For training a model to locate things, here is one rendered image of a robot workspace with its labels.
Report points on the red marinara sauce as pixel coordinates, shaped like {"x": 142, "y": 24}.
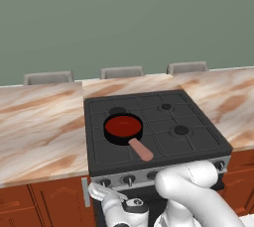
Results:
{"x": 123, "y": 126}

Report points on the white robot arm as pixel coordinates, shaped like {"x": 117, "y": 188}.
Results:
{"x": 195, "y": 191}

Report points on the black stove knob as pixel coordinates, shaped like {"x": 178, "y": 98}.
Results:
{"x": 129, "y": 180}
{"x": 219, "y": 165}
{"x": 152, "y": 175}
{"x": 105, "y": 182}

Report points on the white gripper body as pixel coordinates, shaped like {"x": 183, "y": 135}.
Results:
{"x": 99, "y": 192}

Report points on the brown wooden cupboard door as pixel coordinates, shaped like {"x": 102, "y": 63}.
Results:
{"x": 239, "y": 181}
{"x": 15, "y": 207}
{"x": 59, "y": 204}

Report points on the black gas stove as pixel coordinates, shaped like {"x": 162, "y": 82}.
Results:
{"x": 158, "y": 128}

